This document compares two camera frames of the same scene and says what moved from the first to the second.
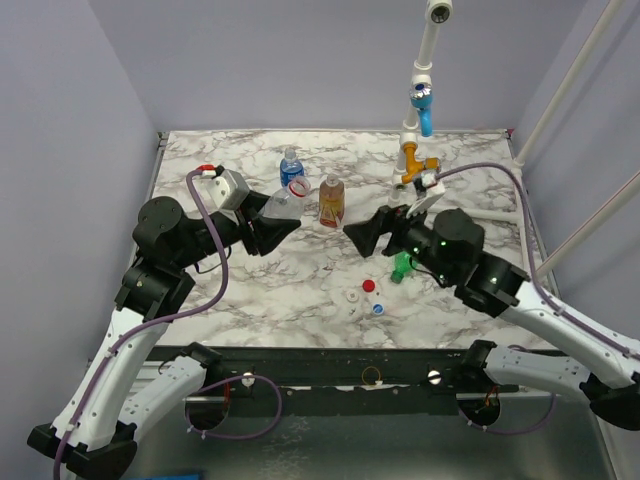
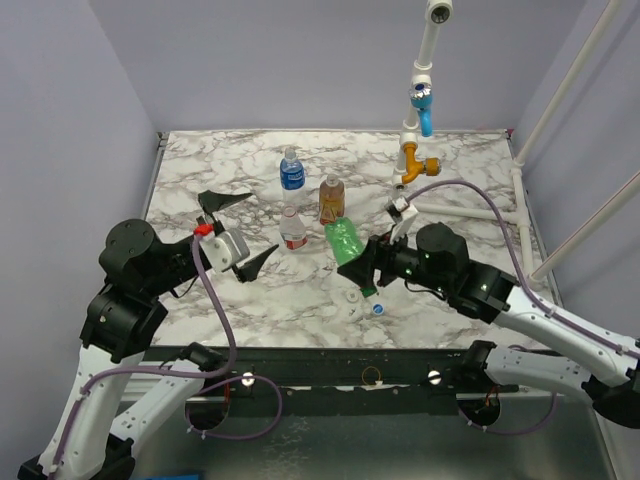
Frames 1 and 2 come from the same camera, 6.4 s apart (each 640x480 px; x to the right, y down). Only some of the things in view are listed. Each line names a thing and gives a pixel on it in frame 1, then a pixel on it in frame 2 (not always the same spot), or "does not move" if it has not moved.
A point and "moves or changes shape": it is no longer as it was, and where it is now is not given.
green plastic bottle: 403,264 moves or changes shape
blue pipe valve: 421,97 does not move
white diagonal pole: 608,14 does not move
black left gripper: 267,233 to 214,201
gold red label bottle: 331,201 does not move
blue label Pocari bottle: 290,167 does not move
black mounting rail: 253,374 does not move
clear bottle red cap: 288,203 to 292,229
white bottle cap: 352,296 does not move
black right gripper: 391,233 to 375,259
